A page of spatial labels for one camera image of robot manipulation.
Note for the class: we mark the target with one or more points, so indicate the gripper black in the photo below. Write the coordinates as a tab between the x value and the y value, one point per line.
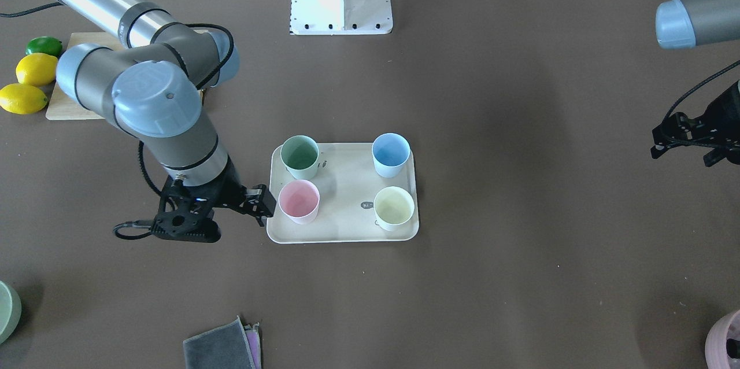
232	188
729	110

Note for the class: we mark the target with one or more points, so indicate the pink cup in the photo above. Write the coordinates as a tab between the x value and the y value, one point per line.
300	200

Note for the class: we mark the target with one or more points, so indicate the green cup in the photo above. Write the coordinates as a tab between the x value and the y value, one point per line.
299	154

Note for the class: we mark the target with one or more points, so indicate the cream white cup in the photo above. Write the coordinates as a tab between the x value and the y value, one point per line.
393	207

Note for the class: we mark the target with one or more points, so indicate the blue cup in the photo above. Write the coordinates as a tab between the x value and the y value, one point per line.
390	152

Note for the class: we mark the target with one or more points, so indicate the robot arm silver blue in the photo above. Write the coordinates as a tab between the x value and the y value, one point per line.
150	89
685	24

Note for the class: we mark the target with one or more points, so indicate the beige tray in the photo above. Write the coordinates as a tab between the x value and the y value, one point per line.
347	183

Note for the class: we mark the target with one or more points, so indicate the grey folded cloth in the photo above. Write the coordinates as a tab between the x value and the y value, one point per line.
233	345

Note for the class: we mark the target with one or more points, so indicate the wooden cutting board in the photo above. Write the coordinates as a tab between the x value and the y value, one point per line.
66	107

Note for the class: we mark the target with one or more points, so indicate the pink bowl with ice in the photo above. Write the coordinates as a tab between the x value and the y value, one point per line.
721	346

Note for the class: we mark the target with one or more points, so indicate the yellow lemon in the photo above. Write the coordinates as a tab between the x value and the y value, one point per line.
37	69
22	99

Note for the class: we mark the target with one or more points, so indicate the green lime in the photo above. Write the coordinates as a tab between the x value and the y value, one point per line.
47	45

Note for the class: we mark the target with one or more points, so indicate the mint green bowl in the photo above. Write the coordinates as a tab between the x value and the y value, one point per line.
11	310

